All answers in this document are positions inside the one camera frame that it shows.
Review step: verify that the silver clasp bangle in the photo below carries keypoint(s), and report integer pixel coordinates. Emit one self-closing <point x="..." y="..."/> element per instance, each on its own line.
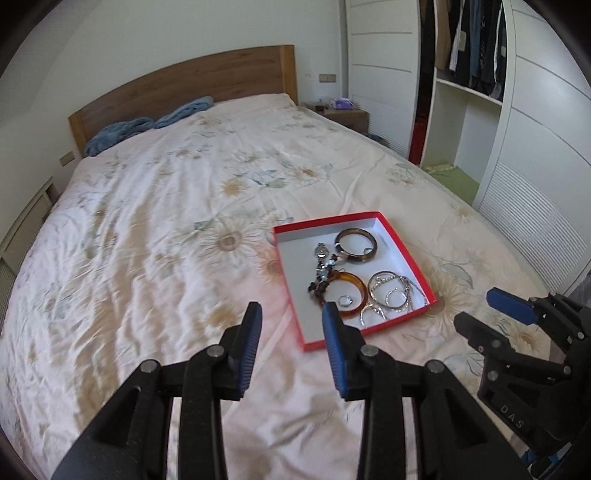
<point x="373" y="284"/>

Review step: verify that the wooden nightstand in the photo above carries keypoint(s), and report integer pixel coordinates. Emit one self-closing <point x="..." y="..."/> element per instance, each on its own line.
<point x="351" y="120"/>

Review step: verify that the wall switch panel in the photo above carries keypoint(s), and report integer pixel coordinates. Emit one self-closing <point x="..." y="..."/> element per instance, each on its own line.
<point x="328" y="78"/>

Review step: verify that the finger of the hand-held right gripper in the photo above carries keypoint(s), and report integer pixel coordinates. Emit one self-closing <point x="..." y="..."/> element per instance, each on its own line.
<point x="510" y="304"/>
<point x="471" y="330"/>

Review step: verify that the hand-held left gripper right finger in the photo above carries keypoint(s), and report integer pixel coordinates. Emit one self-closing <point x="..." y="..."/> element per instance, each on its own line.
<point x="332" y="357"/>

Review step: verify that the hanging clothes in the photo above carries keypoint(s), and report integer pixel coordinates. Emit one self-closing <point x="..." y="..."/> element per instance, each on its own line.
<point x="480" y="41"/>

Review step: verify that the dark brown bangle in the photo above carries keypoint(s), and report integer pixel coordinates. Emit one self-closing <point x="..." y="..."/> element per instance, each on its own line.
<point x="341" y="251"/>

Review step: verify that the wooden headboard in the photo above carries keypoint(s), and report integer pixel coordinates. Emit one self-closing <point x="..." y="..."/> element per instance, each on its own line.
<point x="184" y="78"/>

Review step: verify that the floral bedspread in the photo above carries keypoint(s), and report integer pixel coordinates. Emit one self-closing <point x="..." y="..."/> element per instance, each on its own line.
<point x="161" y="230"/>

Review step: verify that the beige slatted panel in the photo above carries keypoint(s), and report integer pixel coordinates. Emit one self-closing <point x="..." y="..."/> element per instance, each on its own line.
<point x="27" y="221"/>

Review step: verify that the blue blanket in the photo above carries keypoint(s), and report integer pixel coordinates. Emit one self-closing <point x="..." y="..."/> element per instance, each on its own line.
<point x="120" y="131"/>

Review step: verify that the white wardrobe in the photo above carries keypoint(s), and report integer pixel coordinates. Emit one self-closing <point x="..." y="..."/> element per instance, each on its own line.
<point x="545" y="138"/>

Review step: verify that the purple tissue box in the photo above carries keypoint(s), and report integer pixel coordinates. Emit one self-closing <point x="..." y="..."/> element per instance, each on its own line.
<point x="343" y="104"/>

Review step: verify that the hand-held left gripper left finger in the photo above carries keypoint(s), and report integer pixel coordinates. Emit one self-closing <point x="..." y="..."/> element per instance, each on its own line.
<point x="249" y="353"/>

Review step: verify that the amber bangle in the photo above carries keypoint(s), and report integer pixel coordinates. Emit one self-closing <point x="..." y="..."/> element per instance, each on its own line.
<point x="362" y="295"/>

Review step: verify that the red shallow box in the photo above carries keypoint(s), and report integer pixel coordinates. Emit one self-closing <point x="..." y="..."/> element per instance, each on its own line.
<point x="295" y="277"/>

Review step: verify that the green mat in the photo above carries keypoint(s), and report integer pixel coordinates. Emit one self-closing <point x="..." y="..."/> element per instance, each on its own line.
<point x="455" y="182"/>

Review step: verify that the wall socket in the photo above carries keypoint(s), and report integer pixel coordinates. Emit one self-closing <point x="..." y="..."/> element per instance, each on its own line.
<point x="66" y="158"/>

